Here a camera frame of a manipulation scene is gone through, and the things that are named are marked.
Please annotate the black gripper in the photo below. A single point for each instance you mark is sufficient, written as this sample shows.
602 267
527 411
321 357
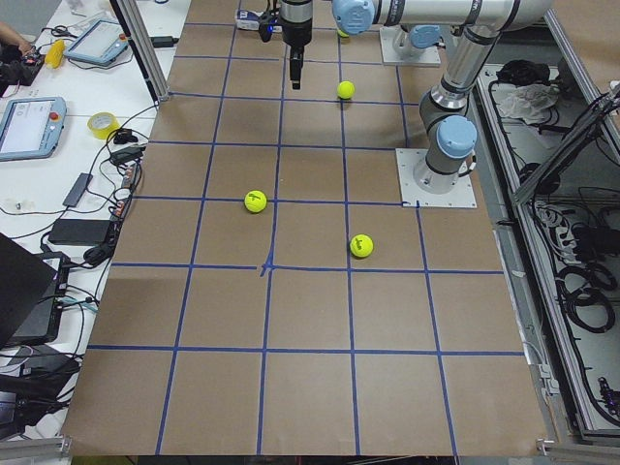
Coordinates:
294 34

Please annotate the tennis ball can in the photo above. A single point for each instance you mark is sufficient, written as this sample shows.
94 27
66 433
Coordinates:
247 20

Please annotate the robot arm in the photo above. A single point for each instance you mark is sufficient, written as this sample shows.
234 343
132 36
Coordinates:
352 18
452 136

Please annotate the middle tennis ball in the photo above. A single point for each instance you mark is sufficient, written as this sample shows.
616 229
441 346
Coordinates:
345 90

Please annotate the tennis ball near gripper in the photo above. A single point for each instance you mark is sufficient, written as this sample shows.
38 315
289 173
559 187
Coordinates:
255 201

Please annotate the person hand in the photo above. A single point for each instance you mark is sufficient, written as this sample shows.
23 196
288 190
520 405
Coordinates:
8 36

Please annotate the small black adapter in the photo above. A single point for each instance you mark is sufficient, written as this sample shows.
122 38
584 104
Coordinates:
163 41

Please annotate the far teach pendant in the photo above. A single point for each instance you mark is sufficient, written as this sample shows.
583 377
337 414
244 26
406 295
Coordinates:
98 45

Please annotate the teach pendant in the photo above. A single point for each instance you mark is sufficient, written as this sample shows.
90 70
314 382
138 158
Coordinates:
31 128
98 45

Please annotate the yellow tape roll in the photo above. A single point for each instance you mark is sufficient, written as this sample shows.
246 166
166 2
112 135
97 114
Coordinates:
103 124

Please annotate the crumpled white cloth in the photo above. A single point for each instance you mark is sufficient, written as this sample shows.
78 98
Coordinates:
529 103

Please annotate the yellow corn toy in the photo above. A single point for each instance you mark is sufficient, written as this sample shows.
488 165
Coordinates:
55 54

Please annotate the grey usb hub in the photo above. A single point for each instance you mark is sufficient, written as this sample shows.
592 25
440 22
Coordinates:
78 189

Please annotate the near teach pendant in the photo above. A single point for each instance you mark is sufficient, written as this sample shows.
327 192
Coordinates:
31 128

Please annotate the black power adapter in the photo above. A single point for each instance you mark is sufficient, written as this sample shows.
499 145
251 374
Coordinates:
79 232

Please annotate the black laptop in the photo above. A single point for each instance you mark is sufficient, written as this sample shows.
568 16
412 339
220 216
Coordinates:
31 288

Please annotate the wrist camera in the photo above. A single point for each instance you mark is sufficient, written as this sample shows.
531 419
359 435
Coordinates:
267 25

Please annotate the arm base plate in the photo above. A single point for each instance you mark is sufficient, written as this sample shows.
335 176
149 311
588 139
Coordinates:
422 187
411 45

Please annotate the aluminium frame post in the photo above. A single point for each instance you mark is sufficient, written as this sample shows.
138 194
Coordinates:
128 15

